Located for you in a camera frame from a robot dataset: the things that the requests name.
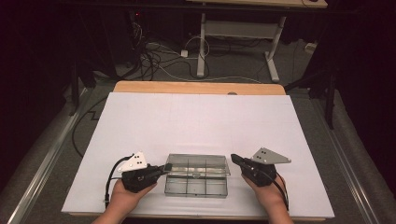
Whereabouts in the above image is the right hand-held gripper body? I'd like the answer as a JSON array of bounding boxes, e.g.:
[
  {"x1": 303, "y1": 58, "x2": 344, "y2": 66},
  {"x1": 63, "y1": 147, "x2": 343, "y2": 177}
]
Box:
[{"x1": 241, "y1": 147, "x2": 292, "y2": 188}]

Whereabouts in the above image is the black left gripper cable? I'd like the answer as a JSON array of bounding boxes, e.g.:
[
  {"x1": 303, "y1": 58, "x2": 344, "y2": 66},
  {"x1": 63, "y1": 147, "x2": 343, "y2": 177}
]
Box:
[{"x1": 104, "y1": 154, "x2": 135, "y2": 210}]

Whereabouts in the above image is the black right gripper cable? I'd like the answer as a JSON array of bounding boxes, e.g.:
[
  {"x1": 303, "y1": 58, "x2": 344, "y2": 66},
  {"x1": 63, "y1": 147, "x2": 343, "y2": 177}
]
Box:
[{"x1": 275, "y1": 172, "x2": 290, "y2": 212}]

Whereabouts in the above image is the white-framed desk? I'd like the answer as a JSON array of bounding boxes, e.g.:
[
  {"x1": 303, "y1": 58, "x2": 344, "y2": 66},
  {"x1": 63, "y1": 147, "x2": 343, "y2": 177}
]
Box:
[{"x1": 186, "y1": 0, "x2": 329, "y2": 84}]

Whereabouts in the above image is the white floor cable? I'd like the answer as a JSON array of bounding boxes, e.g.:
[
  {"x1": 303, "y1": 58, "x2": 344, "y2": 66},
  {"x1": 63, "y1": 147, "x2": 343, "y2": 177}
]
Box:
[{"x1": 141, "y1": 35, "x2": 263, "y2": 85}]

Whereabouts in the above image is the black floor cable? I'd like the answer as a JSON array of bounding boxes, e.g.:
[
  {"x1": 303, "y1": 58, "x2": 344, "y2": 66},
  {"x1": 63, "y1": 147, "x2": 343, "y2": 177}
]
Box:
[{"x1": 71, "y1": 96, "x2": 108, "y2": 159}]

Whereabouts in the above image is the metal floor rail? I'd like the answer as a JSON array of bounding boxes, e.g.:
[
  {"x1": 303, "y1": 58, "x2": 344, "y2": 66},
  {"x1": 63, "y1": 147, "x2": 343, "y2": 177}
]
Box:
[
  {"x1": 311, "y1": 98, "x2": 382, "y2": 224},
  {"x1": 6, "y1": 88, "x2": 92, "y2": 224}
]

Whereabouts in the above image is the transparent grey plastic compartment box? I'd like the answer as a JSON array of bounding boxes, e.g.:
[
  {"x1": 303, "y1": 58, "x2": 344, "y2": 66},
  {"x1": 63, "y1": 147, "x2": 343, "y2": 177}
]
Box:
[{"x1": 163, "y1": 153, "x2": 232, "y2": 199}]

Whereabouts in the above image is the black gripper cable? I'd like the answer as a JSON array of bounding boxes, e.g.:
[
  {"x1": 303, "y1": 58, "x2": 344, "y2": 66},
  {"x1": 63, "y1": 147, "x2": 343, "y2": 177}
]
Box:
[
  {"x1": 104, "y1": 154, "x2": 135, "y2": 210},
  {"x1": 275, "y1": 172, "x2": 290, "y2": 212}
]

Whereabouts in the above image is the black metal stand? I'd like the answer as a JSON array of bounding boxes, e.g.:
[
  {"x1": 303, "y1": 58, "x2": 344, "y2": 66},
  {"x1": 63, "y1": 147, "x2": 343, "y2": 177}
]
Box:
[
  {"x1": 283, "y1": 69, "x2": 338, "y2": 131},
  {"x1": 68, "y1": 57, "x2": 81, "y2": 117}
]

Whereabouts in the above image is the person's right hand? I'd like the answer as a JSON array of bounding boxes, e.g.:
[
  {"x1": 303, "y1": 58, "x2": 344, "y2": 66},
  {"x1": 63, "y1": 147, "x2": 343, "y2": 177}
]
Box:
[{"x1": 241, "y1": 174, "x2": 290, "y2": 217}]

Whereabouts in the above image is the person's left hand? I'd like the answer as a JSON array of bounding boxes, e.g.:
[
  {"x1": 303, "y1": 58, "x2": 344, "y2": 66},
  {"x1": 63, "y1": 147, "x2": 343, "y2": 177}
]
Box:
[{"x1": 109, "y1": 178, "x2": 158, "y2": 217}]

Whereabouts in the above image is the tangle of black floor cables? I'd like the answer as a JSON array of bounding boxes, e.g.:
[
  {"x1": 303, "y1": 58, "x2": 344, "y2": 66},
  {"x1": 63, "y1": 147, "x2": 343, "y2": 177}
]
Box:
[{"x1": 125, "y1": 18, "x2": 216, "y2": 82}]

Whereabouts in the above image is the white table sheet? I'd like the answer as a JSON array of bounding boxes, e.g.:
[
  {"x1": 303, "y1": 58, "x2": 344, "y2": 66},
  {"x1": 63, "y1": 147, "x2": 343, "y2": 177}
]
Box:
[{"x1": 61, "y1": 91, "x2": 336, "y2": 219}]

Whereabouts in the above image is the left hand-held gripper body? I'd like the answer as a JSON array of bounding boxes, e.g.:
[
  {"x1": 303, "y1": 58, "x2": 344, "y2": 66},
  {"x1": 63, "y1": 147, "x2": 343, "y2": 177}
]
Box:
[{"x1": 117, "y1": 151, "x2": 164, "y2": 194}]

